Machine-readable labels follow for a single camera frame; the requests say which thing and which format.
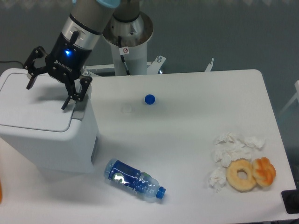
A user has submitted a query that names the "large crumpled white tissue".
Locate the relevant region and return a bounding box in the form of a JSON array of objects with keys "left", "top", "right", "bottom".
[{"left": 212, "top": 132, "right": 266, "bottom": 168}]

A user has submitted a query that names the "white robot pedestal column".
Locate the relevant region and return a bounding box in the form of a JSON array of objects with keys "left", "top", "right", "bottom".
[{"left": 102, "top": 12, "right": 153, "bottom": 76}]

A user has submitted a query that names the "plain ring donut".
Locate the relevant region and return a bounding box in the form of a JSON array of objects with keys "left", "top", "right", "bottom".
[{"left": 226, "top": 159, "right": 256, "bottom": 192}]

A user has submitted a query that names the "blue labelled plastic bottle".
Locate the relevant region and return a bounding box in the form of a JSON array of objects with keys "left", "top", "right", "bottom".
[{"left": 104, "top": 159, "right": 166, "bottom": 203}]

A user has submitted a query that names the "white furniture at right edge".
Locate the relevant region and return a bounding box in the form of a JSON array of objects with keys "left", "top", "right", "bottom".
[{"left": 277, "top": 80, "right": 299, "bottom": 124}]

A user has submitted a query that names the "small crumpled white tissue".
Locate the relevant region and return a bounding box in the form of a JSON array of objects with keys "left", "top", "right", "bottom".
[{"left": 208, "top": 167, "right": 227, "bottom": 193}]

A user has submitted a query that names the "white metal base frame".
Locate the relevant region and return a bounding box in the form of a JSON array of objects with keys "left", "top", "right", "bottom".
[{"left": 80, "top": 55, "right": 215, "bottom": 77}]

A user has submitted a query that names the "blue bottle cap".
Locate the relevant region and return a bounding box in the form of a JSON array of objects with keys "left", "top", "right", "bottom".
[{"left": 144, "top": 94, "right": 156, "bottom": 105}]

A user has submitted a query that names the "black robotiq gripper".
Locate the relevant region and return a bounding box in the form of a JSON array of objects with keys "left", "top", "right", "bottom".
[{"left": 22, "top": 31, "right": 93, "bottom": 111}]

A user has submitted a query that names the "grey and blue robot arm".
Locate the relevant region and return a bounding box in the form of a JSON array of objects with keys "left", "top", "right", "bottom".
[{"left": 23, "top": 0, "right": 140, "bottom": 109}]

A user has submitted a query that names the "white trash can body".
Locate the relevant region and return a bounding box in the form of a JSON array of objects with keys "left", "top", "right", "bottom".
[{"left": 0, "top": 67, "right": 99, "bottom": 174}]

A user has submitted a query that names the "white trash can lid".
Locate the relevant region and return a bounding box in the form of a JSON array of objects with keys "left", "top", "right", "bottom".
[{"left": 0, "top": 70, "right": 75, "bottom": 132}]

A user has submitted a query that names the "black device at edge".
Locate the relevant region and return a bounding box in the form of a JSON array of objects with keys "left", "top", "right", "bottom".
[{"left": 281, "top": 189, "right": 299, "bottom": 214}]

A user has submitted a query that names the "orange twisted pastry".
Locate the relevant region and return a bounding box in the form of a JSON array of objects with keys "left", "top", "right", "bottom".
[{"left": 252, "top": 157, "right": 276, "bottom": 187}]

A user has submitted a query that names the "black floor cable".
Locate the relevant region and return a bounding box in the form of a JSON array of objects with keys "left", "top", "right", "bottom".
[{"left": 0, "top": 60, "right": 25, "bottom": 69}]

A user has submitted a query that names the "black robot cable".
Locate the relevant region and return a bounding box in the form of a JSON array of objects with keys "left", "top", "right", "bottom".
[{"left": 118, "top": 35, "right": 131, "bottom": 76}]

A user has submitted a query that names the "orange object at left edge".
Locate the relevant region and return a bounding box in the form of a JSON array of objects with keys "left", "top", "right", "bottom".
[{"left": 0, "top": 181, "right": 3, "bottom": 203}]

